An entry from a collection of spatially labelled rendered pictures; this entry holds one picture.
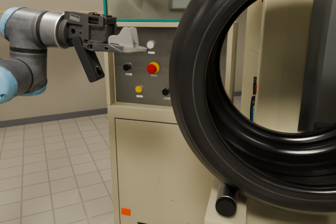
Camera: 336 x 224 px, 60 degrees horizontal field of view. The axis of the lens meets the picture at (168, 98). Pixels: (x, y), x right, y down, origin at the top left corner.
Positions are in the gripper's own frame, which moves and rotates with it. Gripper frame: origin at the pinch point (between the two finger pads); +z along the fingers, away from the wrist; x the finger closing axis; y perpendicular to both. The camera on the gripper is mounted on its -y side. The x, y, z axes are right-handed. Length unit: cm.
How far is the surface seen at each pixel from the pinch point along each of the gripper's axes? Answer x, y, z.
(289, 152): 14.3, -23.2, 39.8
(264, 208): 5, -36, 36
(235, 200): -9.4, -26.4, 27.0
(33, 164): 134, -139, -143
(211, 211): -7.7, -31.9, 22.5
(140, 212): 50, -87, -12
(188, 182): 50, -63, 9
